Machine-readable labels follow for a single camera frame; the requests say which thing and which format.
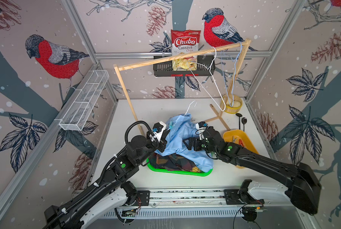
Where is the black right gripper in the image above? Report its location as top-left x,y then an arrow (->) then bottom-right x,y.
181,136 -> 219,156

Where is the dark multicolour plaid shirt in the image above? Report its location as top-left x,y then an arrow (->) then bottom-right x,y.
149,153 -> 202,173

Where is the light blue long-sleeve shirt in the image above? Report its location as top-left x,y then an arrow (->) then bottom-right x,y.
162,114 -> 214,173

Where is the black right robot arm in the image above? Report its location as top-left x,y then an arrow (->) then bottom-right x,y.
183,127 -> 322,215

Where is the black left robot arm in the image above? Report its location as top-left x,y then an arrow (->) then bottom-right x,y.
44,121 -> 169,229

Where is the green plastic mesh basket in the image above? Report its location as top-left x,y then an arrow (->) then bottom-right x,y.
147,164 -> 213,177

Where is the yellow plastic tray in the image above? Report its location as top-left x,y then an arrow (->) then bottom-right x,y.
218,129 -> 261,171

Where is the white cassava chips bag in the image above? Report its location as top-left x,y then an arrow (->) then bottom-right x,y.
172,56 -> 197,71

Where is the red Chuba chips bag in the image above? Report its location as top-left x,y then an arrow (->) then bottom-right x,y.
171,30 -> 201,55

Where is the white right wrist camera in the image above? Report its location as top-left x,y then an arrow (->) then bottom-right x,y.
195,121 -> 208,134

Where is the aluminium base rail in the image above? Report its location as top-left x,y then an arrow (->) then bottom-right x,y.
70,184 -> 306,210

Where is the black wall-mounted basket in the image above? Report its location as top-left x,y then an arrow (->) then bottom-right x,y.
153,55 -> 215,77

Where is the white wire mesh shelf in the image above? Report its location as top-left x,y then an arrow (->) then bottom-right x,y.
59,70 -> 109,131

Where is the wooden clothes rack frame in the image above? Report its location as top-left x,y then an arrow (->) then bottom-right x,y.
114,38 -> 252,136

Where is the aluminium frame corner post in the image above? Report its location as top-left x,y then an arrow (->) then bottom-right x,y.
61,0 -> 118,101

